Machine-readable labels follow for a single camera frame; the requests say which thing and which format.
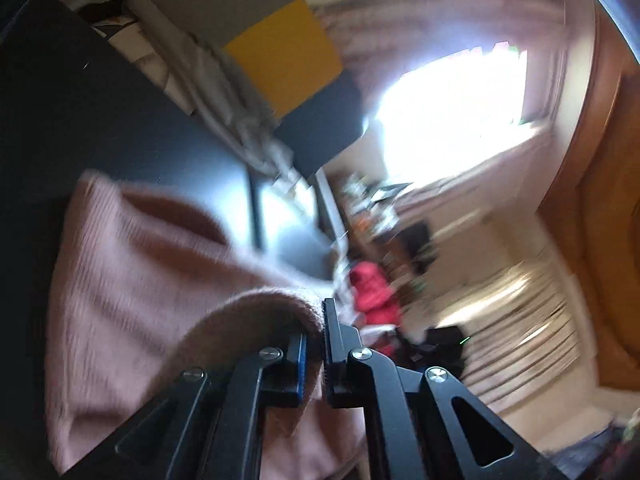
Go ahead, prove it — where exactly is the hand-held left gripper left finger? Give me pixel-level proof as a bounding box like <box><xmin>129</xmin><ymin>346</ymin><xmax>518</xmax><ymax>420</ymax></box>
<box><xmin>65</xmin><ymin>332</ymin><xmax>308</xmax><ymax>480</ymax></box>

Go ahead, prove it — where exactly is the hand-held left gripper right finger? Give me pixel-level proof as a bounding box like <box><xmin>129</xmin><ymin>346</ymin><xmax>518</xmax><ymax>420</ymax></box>
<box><xmin>323</xmin><ymin>298</ymin><xmax>568</xmax><ymax>480</ymax></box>

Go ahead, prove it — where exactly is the pink knitted sweater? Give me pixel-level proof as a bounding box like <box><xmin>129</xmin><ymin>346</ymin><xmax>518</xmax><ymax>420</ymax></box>
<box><xmin>45</xmin><ymin>170</ymin><xmax>372</xmax><ymax>477</ymax></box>

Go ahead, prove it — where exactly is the red cloth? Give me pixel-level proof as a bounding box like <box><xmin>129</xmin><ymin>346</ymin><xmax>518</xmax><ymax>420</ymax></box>
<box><xmin>347</xmin><ymin>260</ymin><xmax>404</xmax><ymax>327</ymax></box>

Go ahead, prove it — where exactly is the black box with green light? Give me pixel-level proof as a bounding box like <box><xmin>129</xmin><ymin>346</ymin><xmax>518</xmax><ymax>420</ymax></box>
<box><xmin>424</xmin><ymin>325</ymin><xmax>468</xmax><ymax>362</ymax></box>

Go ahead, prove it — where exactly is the dark curved bar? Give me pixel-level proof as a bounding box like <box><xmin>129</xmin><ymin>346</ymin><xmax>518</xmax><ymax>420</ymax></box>
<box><xmin>314</xmin><ymin>170</ymin><xmax>352</xmax><ymax>256</ymax></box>

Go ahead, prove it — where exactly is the cluttered low stand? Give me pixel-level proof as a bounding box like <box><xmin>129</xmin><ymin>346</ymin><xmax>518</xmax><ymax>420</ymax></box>
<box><xmin>344</xmin><ymin>172</ymin><xmax>433</xmax><ymax>266</ymax></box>

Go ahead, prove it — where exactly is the striped floor rug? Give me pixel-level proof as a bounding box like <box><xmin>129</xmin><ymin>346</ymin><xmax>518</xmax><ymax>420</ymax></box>
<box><xmin>440</xmin><ymin>257</ymin><xmax>593</xmax><ymax>403</ymax></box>

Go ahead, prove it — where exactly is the grey fringed throw blanket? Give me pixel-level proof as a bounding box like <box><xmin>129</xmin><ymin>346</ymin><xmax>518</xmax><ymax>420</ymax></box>
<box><xmin>60</xmin><ymin>0</ymin><xmax>303</xmax><ymax>188</ymax></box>

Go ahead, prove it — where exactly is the bright window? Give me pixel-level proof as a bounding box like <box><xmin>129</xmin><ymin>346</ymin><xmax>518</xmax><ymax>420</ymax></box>
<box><xmin>370</xmin><ymin>42</ymin><xmax>532</xmax><ymax>187</ymax></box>

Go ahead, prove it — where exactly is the grey yellow black cushion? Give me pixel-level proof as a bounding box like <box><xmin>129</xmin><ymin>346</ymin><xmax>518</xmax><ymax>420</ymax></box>
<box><xmin>150</xmin><ymin>0</ymin><xmax>367</xmax><ymax>175</ymax></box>

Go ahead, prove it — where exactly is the brown wooden door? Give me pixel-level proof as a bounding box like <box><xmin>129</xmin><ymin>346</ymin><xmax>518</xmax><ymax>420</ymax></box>
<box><xmin>537</xmin><ymin>5</ymin><xmax>640</xmax><ymax>393</ymax></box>

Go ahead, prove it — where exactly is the pale pink curtain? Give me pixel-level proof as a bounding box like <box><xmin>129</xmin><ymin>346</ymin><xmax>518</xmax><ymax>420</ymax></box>
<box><xmin>310</xmin><ymin>0</ymin><xmax>573</xmax><ymax>128</ymax></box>

